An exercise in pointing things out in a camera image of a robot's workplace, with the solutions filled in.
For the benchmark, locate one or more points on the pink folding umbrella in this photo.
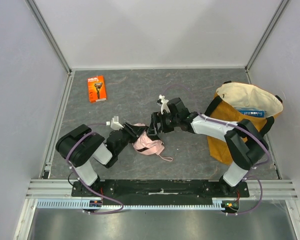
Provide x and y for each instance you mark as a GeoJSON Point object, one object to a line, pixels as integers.
{"type": "Point", "coordinates": [146, 146]}

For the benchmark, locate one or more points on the orange canvas tote bag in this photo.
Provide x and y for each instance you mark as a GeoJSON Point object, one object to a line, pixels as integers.
{"type": "Point", "coordinates": [233, 95]}

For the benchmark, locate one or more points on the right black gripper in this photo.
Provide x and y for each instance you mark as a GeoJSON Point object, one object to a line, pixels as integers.
{"type": "Point", "coordinates": [156, 122]}

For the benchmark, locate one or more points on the blue Harry's razor box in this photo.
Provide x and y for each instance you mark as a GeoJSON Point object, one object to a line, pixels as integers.
{"type": "Point", "coordinates": [251, 111]}

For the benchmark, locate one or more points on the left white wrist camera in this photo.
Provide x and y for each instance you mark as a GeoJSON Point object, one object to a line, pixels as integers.
{"type": "Point", "coordinates": [114, 124]}

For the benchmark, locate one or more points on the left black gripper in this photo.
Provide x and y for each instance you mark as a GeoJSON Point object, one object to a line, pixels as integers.
{"type": "Point", "coordinates": [131, 129]}

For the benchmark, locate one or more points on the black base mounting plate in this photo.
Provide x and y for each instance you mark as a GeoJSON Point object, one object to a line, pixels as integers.
{"type": "Point", "coordinates": [168, 192]}

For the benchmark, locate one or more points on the orange Gillette razor box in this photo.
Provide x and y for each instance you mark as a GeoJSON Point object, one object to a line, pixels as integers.
{"type": "Point", "coordinates": [96, 89]}

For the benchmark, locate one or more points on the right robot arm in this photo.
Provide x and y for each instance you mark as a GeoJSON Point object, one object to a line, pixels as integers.
{"type": "Point", "coordinates": [244, 142]}

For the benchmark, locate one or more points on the white slotted cable duct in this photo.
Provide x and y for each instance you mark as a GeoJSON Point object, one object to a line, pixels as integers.
{"type": "Point", "coordinates": [88, 204]}

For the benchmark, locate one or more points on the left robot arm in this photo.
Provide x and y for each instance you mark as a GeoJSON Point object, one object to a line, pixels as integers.
{"type": "Point", "coordinates": [81, 144]}

